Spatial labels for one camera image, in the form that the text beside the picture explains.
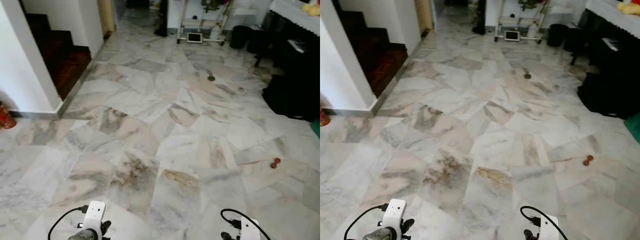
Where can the small brown wooden dumbbell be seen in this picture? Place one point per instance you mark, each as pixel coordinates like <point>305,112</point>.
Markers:
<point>275,162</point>
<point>588,160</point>

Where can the green plastic object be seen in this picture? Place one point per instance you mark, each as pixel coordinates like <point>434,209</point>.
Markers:
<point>316,129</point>
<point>634,128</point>

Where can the red fire extinguisher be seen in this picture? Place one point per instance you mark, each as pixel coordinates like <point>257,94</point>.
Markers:
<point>6,119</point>
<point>324,118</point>

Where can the dark wooden staircase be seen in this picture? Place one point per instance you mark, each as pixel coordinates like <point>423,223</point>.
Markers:
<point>380,55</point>
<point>62,57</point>

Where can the black waste bin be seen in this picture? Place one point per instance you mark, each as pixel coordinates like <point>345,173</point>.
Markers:
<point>240,36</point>
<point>556,35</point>

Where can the white framed tablet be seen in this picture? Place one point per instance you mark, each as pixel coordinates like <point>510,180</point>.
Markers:
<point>194,37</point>
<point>511,35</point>

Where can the white metal trolley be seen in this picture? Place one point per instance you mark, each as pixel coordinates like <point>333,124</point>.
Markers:
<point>520,21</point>
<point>205,22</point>

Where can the black standing pole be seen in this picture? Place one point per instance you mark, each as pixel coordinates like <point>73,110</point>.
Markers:
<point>161,20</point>
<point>479,18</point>

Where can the black table with white cloth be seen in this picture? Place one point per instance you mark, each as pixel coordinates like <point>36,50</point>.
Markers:
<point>295,17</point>
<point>612,15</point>

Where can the yellow plush toy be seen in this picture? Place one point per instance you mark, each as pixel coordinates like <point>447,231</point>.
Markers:
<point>630,6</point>
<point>312,7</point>

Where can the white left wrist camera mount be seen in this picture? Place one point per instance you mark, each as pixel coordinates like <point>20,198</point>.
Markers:
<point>94,212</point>
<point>395,210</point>

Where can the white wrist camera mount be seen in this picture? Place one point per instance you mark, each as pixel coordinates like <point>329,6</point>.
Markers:
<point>548,228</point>
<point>395,210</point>
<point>248,230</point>
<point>94,212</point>

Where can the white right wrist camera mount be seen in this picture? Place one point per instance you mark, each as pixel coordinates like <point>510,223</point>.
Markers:
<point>248,230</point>
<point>548,228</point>

